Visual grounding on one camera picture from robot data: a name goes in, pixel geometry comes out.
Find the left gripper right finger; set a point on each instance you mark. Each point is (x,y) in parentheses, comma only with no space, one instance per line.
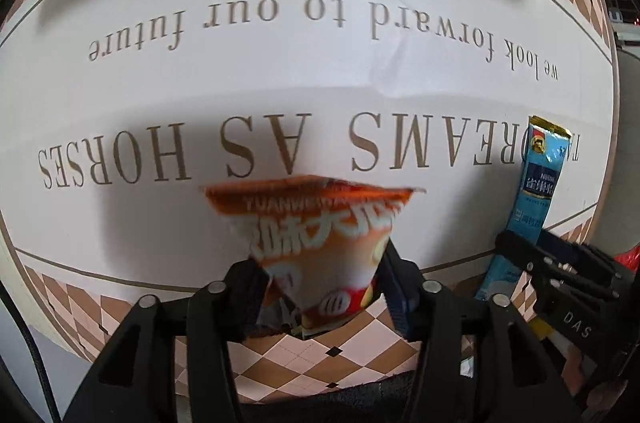
(409,297)

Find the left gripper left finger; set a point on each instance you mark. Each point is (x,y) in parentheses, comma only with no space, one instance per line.
(226,310)

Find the checkered printed table mat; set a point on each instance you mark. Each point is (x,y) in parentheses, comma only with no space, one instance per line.
(116,114)

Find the blue coffee stick sachet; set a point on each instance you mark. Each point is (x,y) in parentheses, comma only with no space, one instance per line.
(546,150)

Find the orange snack bag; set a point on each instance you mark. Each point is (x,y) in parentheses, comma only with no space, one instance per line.
(320,241)

